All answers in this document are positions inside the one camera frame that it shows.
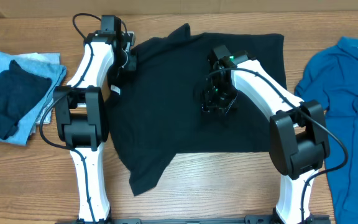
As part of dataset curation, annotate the black t-shirt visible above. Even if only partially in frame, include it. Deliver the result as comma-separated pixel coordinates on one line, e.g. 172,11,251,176
106,24,286,195

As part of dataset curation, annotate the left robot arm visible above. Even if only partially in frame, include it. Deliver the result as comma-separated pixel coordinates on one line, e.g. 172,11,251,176
53,30,135,223

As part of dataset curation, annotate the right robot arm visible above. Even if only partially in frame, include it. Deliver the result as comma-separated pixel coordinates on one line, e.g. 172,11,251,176
201,46,330,223

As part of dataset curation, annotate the white shirt label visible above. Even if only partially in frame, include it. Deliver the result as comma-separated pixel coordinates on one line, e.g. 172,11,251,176
110,85,121,95

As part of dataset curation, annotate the folded light blue shirt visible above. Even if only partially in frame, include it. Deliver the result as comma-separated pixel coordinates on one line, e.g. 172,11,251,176
0,52,67,146

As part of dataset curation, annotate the folded white patterned cloth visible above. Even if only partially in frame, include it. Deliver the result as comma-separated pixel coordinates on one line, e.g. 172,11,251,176
11,52,61,135

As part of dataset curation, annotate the folded navy shirt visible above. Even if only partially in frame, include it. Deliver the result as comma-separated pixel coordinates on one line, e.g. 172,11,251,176
0,60,52,140

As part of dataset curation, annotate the blue polo shirt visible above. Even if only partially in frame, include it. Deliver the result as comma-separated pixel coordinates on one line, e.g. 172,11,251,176
295,37,358,223

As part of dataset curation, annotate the cardboard board at back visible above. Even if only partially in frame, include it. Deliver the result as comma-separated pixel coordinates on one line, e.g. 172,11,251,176
0,0,358,18

